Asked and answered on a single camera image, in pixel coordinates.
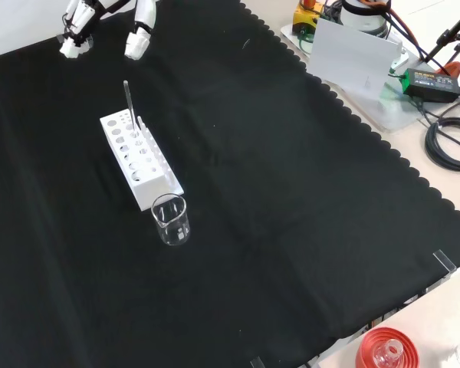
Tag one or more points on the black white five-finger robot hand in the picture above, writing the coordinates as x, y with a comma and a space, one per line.
140, 38

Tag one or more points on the yellow stop button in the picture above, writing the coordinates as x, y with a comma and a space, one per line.
303, 19

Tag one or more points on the clear glass rod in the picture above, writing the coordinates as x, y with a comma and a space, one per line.
128, 103

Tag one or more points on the black power supply brick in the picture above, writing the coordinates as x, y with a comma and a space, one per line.
433, 90

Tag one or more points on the clear cloth clip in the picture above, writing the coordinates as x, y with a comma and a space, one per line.
256, 363
444, 261

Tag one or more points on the pale board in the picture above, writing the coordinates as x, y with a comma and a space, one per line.
349, 57

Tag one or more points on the red ribbed funnel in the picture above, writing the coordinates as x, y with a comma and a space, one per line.
368, 345

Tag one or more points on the black tripod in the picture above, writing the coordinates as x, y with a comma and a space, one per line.
450, 32

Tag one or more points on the small clear glass beaker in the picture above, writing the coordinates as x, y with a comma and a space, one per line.
176, 234

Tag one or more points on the black bench cloth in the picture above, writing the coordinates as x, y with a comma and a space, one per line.
291, 191

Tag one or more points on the orange plastic piece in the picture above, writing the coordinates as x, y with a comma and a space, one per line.
454, 68

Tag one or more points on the small clear glass flask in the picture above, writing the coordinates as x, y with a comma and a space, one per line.
387, 356

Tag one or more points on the white test tube rack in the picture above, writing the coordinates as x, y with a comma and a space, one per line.
149, 191

